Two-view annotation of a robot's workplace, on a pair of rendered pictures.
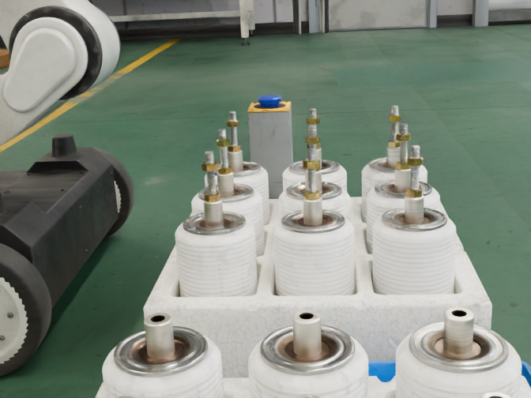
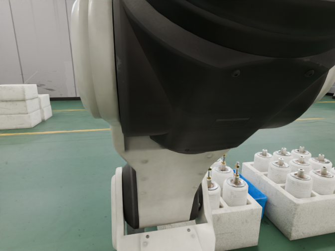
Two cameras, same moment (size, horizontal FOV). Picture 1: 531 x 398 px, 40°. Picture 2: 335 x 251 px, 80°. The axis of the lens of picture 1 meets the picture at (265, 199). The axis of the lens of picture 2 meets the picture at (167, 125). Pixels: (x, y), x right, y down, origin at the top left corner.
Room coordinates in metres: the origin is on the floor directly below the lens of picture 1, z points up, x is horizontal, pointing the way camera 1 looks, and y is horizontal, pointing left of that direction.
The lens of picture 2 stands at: (1.28, 0.69, 0.68)
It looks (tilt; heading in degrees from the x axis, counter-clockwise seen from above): 14 degrees down; 255
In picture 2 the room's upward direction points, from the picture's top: straight up
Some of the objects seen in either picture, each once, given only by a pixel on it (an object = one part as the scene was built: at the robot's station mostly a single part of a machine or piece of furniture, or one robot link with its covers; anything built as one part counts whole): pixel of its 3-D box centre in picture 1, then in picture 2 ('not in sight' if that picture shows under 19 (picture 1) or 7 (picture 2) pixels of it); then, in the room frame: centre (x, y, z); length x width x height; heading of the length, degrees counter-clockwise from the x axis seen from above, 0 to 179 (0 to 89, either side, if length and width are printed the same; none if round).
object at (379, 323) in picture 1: (316, 301); (197, 202); (0.93, -0.07, 0.09); 0.39 x 0.39 x 0.18; 85
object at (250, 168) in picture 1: (235, 170); not in sight; (1.05, 0.04, 0.25); 0.08 x 0.08 x 0.01
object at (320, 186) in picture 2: not in sight; (319, 191); (0.40, 0.10, 0.16); 0.10 x 0.10 x 0.18
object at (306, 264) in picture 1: (314, 291); (221, 187); (0.81, -0.05, 0.16); 0.10 x 0.10 x 0.18
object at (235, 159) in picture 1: (235, 161); not in sight; (1.05, 0.04, 0.26); 0.02 x 0.02 x 0.03
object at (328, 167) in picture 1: (314, 167); not in sight; (1.04, -0.08, 0.25); 0.08 x 0.08 x 0.01
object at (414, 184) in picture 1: (414, 178); not in sight; (0.80, -0.17, 0.30); 0.01 x 0.01 x 0.08
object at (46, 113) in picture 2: not in sight; (34, 113); (2.46, -2.82, 0.09); 0.39 x 0.39 x 0.18; 89
